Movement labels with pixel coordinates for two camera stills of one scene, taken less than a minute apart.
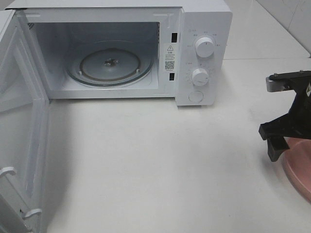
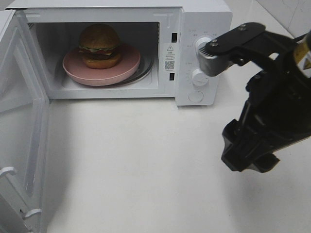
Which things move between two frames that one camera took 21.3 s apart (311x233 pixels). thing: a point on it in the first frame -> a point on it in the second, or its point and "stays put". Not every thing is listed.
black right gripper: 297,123 -> 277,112
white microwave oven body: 177,50 stays put
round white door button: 196,96 stays put
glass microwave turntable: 110,63 -> 146,68
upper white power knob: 204,47 stays put
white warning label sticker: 169,57 stays put
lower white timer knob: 200,76 stays put
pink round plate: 298,161 -> 74,69
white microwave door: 24,120 stays put
